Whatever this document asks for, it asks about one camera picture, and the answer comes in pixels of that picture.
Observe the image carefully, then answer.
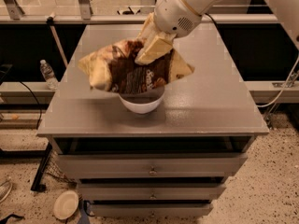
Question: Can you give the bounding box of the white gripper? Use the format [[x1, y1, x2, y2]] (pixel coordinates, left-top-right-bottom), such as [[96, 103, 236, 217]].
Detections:
[[135, 0, 202, 65]]

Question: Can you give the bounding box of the brown chip bag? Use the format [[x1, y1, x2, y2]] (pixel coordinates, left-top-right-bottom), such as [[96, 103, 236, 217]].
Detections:
[[78, 39, 194, 94]]

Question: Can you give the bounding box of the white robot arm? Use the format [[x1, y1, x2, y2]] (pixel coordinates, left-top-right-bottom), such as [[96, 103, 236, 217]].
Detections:
[[135, 0, 299, 65]]

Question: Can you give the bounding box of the white bowl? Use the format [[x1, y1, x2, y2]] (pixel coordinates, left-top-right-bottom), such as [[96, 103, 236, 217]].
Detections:
[[119, 87, 164, 114]]

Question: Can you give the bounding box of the wooden stick with black tape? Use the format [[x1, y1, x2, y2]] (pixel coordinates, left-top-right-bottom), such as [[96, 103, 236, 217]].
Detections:
[[47, 12, 68, 66]]

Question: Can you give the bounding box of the clear plastic water bottle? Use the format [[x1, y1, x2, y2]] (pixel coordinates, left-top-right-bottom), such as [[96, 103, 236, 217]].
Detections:
[[40, 60, 59, 91]]

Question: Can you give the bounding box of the grey drawer cabinet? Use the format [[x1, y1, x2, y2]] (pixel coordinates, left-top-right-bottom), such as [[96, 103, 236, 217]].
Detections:
[[38, 24, 268, 217]]

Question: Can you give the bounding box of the top grey drawer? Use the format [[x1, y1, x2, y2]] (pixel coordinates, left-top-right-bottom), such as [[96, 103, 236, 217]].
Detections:
[[56, 153, 248, 179]]

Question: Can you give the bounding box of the grey drawer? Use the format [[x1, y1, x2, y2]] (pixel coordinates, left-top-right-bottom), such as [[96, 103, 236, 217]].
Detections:
[[56, 153, 248, 179], [91, 203, 213, 217], [78, 183, 226, 201]]

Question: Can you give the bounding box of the middle grey drawer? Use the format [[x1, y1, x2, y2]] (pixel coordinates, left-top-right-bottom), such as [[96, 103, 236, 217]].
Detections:
[[78, 183, 226, 201]]

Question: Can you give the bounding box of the bottom grey drawer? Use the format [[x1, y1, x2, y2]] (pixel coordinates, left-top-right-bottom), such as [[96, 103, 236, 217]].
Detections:
[[91, 203, 213, 217]]

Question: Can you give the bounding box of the black metal stand leg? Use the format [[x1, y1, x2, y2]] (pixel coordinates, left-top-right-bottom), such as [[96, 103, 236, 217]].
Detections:
[[31, 144, 52, 192]]

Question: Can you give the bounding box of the cream plate on floor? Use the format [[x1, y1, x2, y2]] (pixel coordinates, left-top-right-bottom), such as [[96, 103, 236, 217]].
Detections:
[[53, 190, 78, 220]]

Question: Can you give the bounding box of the white cable right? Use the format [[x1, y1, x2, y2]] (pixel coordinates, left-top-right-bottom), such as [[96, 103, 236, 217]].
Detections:
[[255, 54, 299, 108]]

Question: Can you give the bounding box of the black cable left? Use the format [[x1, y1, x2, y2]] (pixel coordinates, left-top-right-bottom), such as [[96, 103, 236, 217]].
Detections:
[[19, 81, 43, 130]]

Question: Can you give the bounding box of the metal railing frame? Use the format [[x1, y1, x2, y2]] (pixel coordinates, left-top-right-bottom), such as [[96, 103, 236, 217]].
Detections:
[[0, 0, 281, 25]]

